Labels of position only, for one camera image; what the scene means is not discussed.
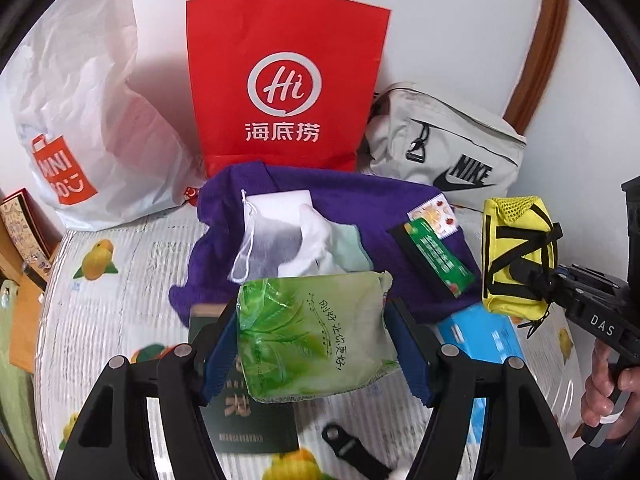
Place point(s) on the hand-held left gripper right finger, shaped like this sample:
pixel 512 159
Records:
pixel 412 355

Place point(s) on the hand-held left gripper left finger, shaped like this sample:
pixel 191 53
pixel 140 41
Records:
pixel 220 355

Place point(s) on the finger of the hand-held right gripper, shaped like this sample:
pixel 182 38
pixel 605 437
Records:
pixel 542 280

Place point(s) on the green tissue pack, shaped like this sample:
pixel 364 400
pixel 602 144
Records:
pixel 310 335

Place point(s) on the fruit print sachet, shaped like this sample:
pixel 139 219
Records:
pixel 440 217

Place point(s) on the person's right hand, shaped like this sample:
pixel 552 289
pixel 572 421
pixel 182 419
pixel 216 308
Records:
pixel 597 385

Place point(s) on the blue paper box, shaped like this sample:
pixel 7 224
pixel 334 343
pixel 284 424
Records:
pixel 475 335

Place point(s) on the dark green book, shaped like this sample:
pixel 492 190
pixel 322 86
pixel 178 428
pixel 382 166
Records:
pixel 250 425

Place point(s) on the green long packet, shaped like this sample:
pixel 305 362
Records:
pixel 440 255

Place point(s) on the fruit print table cover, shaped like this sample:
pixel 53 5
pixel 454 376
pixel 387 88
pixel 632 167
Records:
pixel 125 310

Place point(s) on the light green cloth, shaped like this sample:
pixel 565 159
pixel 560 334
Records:
pixel 350 250

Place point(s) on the white sock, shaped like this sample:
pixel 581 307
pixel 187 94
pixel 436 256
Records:
pixel 315 235

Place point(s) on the purple cloth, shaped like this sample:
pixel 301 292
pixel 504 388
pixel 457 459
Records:
pixel 220 195

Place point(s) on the beige sling bag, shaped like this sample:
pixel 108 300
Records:
pixel 450 135

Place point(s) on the wooden cabinet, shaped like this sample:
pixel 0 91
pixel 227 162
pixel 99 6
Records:
pixel 30 320

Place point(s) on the patterned book with red edge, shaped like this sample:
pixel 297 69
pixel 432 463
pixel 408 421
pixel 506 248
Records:
pixel 20 225

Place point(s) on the white plastic shopping bag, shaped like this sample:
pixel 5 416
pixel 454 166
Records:
pixel 90 85

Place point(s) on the red paper bag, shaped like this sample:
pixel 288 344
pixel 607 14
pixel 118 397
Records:
pixel 280 25

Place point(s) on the brown wooden door frame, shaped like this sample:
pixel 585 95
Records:
pixel 540 50

